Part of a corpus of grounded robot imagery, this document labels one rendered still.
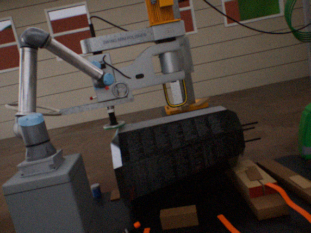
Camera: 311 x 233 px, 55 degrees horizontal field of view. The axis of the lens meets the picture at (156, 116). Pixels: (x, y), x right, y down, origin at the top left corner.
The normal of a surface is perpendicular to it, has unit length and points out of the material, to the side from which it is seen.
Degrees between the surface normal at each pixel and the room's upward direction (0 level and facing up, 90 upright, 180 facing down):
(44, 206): 90
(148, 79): 90
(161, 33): 90
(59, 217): 90
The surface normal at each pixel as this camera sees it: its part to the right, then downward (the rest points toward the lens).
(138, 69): 0.22, 0.14
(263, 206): -0.20, -0.96
